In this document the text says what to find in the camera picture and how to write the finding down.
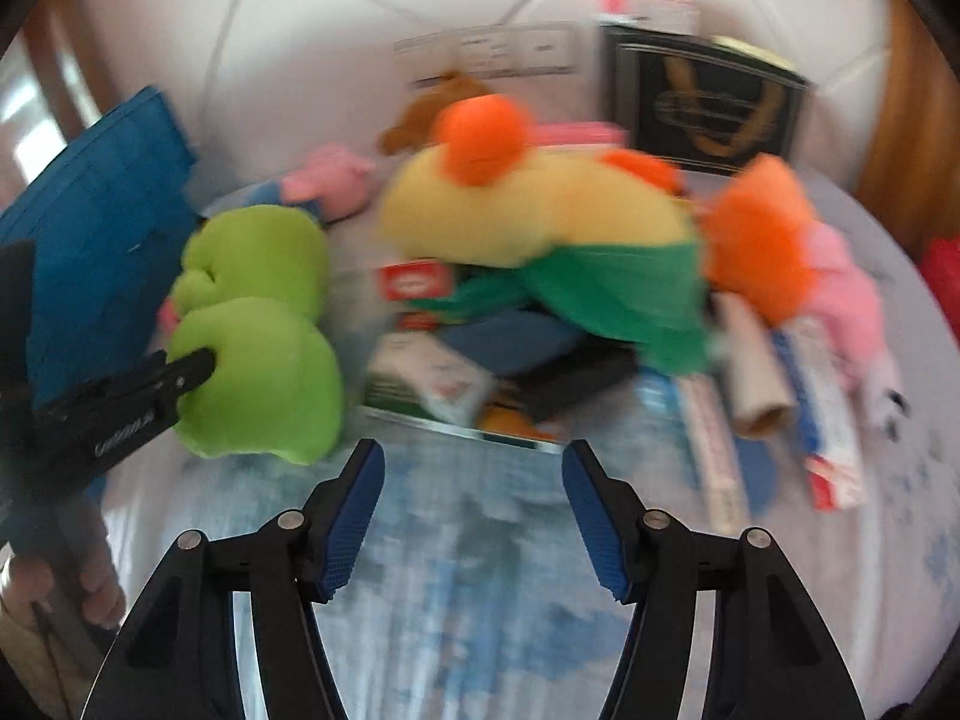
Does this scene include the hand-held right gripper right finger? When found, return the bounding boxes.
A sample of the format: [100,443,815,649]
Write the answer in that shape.
[561,439,893,720]

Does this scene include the pink white tissue box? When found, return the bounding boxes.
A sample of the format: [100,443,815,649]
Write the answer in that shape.
[595,0,700,37]

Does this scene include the white wall socket panel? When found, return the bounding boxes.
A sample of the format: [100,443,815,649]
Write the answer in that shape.
[392,25,584,82]

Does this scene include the small red white box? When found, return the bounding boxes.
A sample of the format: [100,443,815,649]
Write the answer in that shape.
[377,257,457,314]

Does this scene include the blue pig plush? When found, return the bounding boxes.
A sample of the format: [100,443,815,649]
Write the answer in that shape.
[279,145,377,224]

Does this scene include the black gift box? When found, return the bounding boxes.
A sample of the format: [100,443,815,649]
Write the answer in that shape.
[598,21,812,179]

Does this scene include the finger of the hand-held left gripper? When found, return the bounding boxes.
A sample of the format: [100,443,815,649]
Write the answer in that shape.
[146,349,216,410]

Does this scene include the dark blue pouch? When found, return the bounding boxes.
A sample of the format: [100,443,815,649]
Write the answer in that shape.
[439,309,582,380]

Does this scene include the blue plastic crate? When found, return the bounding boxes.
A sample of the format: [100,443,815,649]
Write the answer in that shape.
[0,85,202,410]

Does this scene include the person's left hand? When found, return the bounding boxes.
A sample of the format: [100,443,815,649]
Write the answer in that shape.
[0,514,130,698]

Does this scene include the yellow sponge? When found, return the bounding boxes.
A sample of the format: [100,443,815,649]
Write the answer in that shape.
[709,34,796,68]

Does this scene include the red plastic basket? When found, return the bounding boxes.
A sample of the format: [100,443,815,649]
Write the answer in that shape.
[919,235,960,325]

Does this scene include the blue flat disc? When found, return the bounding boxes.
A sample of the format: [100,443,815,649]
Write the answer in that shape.
[735,435,781,518]

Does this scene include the pink pig plush orange dress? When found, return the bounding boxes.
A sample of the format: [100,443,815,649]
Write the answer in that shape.
[701,152,887,391]

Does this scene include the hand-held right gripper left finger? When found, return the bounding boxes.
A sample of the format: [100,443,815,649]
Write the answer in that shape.
[79,439,387,720]

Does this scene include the wooden wall frame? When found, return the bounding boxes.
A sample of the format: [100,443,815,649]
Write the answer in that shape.
[855,0,960,256]
[15,0,113,158]

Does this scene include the cardboard tube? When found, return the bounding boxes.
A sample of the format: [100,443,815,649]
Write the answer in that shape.
[711,291,797,442]

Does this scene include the green frog plush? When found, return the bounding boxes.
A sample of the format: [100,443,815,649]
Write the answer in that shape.
[160,205,346,466]

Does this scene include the black flat item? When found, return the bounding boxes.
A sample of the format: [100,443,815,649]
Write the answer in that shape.
[514,355,642,425]

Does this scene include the small white plush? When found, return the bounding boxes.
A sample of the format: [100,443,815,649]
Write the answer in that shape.
[866,351,914,437]

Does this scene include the brown teddy bear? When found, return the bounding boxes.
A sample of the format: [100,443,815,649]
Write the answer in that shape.
[377,69,492,157]

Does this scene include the yellow green orange plush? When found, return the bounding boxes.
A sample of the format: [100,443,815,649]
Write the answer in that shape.
[375,94,712,377]

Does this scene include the orange flat item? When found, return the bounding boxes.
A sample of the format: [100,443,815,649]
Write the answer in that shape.
[480,401,563,443]

